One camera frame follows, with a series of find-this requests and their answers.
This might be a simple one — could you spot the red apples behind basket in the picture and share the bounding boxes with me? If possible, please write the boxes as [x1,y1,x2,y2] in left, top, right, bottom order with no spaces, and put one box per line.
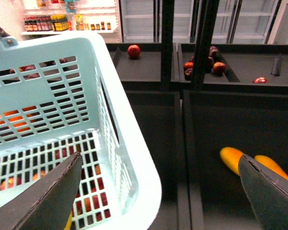
[0,59,110,226]

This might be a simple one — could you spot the black fruit tray right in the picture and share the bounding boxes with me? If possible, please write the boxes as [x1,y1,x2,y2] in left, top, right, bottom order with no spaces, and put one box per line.
[182,91,288,230]

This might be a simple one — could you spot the yellow mango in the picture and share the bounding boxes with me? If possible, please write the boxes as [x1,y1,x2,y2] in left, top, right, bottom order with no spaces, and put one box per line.
[254,155,288,180]
[220,147,244,176]

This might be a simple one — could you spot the black fruit tray left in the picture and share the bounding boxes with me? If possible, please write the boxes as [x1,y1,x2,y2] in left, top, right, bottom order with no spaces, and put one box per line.
[126,91,191,230]

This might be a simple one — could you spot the red apple cluster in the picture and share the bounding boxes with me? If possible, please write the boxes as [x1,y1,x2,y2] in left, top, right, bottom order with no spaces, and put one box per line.
[183,46,227,81]

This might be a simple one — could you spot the glass door refrigerator cabinet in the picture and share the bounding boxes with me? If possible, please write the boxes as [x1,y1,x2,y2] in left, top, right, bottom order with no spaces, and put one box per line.
[119,0,281,44]

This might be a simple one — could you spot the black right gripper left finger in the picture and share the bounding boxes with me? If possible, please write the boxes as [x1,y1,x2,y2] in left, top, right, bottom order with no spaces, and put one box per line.
[0,152,82,230]

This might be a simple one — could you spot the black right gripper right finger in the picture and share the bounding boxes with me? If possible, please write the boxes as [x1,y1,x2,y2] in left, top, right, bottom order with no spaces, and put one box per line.
[238,154,288,230]

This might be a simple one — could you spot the black fruit tray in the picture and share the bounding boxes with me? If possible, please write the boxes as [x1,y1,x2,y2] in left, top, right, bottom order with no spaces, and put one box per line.
[182,91,288,230]
[126,91,191,230]

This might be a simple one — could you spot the red apple on shelf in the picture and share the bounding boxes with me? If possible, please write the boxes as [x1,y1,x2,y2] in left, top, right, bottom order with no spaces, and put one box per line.
[127,45,141,58]

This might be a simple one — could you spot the red apple far right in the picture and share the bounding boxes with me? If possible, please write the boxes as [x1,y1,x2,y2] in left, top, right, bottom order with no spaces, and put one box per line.
[253,77,268,84]

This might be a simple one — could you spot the light blue plastic basket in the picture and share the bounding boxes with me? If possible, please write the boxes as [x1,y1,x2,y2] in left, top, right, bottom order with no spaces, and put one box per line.
[0,32,162,230]

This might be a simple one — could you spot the sauce bottle shelf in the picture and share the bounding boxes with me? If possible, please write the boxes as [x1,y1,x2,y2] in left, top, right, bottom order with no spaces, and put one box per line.
[20,0,120,35]

